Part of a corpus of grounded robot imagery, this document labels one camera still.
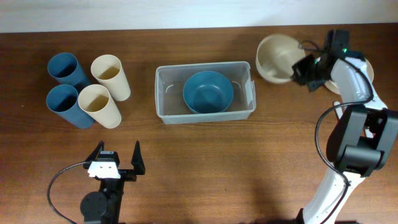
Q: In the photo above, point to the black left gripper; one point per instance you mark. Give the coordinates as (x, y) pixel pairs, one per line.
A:
(136, 161)

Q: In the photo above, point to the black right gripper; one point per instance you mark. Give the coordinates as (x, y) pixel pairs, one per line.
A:
(298, 76)

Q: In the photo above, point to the cream bowl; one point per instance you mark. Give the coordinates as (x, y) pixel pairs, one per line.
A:
(275, 56)
(370, 70)

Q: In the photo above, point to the cream cup front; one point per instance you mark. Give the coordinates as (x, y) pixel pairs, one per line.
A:
(97, 102)

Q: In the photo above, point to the cream cup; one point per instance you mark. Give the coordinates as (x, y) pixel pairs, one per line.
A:
(109, 72)
(97, 102)

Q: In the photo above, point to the blue bowl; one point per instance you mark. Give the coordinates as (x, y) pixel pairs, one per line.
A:
(208, 92)

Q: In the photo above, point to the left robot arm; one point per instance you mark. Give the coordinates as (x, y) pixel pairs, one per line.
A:
(103, 206)

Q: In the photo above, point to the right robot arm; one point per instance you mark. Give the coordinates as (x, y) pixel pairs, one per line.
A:
(353, 138)

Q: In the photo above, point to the clear plastic container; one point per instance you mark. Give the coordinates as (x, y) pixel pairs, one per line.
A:
(170, 80)

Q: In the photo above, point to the white plastic fork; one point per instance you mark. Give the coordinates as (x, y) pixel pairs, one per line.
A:
(338, 111)

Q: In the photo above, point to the blue cup front left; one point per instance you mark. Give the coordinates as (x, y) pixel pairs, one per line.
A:
(63, 101)

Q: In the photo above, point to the blue cup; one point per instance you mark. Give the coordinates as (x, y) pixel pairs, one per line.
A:
(63, 101)
(66, 69)

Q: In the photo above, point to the cream cup back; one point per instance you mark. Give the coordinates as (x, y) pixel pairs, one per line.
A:
(109, 72)

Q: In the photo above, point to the blue cup back left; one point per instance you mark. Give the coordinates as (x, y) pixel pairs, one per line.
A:
(66, 69)

